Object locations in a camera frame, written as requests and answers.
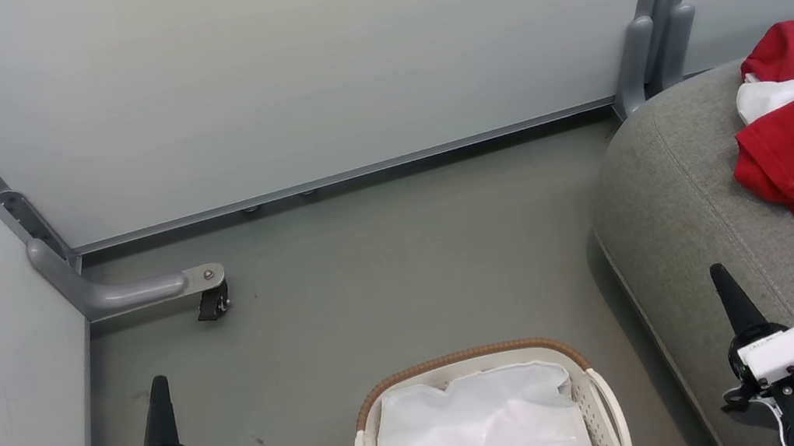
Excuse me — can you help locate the white laundry basket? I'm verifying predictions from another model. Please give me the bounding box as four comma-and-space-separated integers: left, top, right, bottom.
341, 325, 634, 446

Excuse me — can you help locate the grey fabric sofa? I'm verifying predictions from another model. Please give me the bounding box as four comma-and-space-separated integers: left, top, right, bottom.
569, 34, 794, 446

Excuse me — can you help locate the grey metal partition foot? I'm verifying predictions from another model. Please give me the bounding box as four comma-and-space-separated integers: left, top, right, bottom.
25, 211, 230, 330

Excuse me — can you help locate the grey right frame leg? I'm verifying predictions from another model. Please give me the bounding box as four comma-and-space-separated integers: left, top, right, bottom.
599, 0, 743, 121

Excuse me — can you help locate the white cloth in basket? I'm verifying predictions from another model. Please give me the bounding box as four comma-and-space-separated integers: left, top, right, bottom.
367, 353, 599, 446

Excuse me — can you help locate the black caster wheel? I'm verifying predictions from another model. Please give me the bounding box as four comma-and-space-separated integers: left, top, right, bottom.
192, 280, 234, 324

